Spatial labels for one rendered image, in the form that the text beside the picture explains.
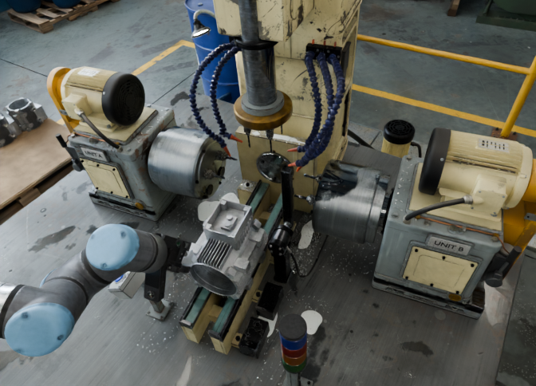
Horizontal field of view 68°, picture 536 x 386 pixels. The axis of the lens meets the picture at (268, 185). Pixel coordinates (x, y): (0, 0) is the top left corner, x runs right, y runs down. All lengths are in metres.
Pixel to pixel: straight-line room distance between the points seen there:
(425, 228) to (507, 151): 0.27
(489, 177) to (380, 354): 0.61
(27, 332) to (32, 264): 1.00
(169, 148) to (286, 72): 0.48
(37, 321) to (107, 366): 0.68
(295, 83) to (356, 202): 0.46
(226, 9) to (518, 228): 0.94
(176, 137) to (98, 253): 0.70
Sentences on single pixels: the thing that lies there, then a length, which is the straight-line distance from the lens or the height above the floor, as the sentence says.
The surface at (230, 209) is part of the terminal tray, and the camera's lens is 1.22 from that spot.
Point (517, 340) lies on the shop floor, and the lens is 2.45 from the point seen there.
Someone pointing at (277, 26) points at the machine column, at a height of 1.60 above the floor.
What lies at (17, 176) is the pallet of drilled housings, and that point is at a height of 0.15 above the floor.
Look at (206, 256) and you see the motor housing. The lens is 1.15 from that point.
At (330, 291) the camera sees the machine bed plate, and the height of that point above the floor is 0.80.
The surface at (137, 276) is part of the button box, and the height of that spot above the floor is 1.06.
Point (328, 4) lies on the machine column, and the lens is 1.23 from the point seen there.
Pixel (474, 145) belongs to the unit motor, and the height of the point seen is 1.36.
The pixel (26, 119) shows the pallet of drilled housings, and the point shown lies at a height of 0.26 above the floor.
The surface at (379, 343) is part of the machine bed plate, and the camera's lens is 1.35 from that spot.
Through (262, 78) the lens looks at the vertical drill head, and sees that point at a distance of 1.14.
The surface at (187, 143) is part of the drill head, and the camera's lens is 1.41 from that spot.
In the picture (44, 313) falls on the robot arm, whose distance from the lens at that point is 0.76.
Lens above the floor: 2.03
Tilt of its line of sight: 46 degrees down
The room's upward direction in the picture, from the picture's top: 5 degrees counter-clockwise
